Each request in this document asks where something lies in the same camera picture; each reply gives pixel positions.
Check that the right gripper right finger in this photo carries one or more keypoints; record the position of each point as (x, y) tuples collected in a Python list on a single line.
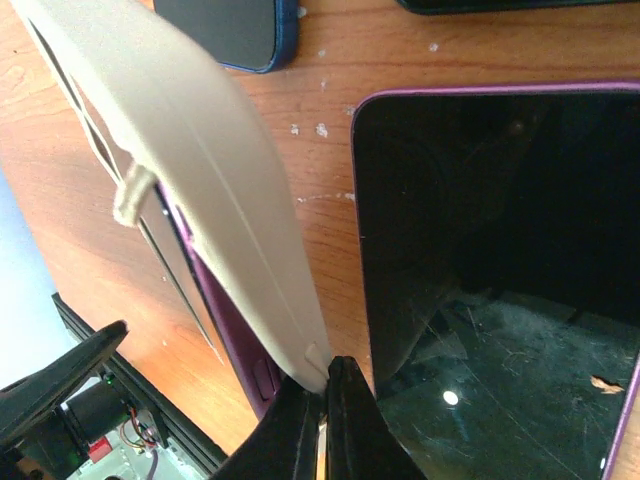
[(359, 442)]

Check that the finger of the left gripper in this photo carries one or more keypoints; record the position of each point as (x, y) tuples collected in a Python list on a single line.
[(27, 401)]

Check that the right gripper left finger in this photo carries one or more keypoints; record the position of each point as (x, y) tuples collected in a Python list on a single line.
[(284, 443)]

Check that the purple-edged black smartphone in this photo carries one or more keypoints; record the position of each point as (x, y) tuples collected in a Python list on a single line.
[(224, 328)]

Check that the beige phone case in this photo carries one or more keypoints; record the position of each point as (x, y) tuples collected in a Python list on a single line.
[(190, 127)]

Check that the blue-edged black smartphone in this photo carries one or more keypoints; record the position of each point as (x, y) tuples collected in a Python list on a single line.
[(257, 36)]

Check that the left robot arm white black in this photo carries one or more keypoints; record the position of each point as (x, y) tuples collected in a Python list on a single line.
[(51, 419)]

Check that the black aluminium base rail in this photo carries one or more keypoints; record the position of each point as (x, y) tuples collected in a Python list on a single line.
[(124, 428)]

